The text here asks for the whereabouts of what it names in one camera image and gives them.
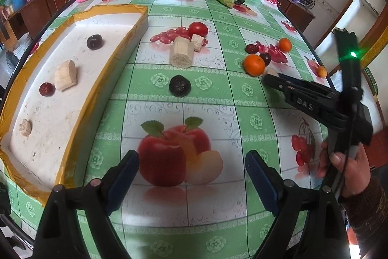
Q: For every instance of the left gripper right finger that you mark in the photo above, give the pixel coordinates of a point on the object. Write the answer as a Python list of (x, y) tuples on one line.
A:
[(266, 181)]

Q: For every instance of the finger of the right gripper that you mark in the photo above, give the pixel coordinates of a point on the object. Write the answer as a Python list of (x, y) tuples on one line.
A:
[(282, 82)]

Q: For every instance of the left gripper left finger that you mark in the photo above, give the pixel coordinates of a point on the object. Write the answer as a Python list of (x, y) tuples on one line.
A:
[(118, 180)]

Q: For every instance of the large orange mandarin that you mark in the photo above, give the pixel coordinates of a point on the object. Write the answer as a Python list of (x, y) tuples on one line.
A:
[(254, 65)]

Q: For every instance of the small beige sugarcane piece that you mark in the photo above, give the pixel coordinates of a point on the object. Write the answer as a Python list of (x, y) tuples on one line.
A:
[(196, 42)]

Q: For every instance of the red tomato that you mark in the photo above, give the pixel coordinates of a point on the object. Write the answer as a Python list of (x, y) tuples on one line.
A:
[(198, 28)]

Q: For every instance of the large beige sugarcane cylinder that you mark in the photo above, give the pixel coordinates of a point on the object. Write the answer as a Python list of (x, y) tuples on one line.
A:
[(181, 53)]

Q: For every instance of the right forearm brown sleeve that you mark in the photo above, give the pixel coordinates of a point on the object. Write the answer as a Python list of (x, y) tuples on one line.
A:
[(367, 215)]

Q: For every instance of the person's right hand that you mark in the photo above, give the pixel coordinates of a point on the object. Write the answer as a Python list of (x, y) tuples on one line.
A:
[(356, 171)]

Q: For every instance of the tiny orange kumquat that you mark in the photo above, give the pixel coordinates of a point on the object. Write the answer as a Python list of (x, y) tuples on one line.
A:
[(321, 72)]

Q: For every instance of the dark grape beside mandarin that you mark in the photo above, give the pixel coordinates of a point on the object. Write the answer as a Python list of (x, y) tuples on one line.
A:
[(266, 58)]

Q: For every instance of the dark red jujube on table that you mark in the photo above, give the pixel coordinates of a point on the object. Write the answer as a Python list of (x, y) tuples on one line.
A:
[(252, 49)]

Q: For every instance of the white foam tray yellow tape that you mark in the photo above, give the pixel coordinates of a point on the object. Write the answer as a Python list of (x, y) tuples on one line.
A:
[(64, 125)]

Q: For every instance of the small beige piece in tray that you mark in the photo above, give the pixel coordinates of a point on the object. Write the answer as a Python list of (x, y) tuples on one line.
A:
[(25, 128)]

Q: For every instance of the red jujube in tray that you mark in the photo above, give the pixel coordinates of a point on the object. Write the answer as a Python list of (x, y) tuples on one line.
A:
[(47, 89)]

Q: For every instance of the beige sugarcane chunk in tray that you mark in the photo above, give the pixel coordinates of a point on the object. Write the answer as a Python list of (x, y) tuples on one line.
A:
[(65, 75)]

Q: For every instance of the dark plum upper tray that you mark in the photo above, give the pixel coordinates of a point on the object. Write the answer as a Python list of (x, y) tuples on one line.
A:
[(95, 42)]

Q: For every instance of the brown wooden cabinet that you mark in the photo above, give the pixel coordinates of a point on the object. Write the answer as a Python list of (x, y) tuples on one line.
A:
[(31, 18)]

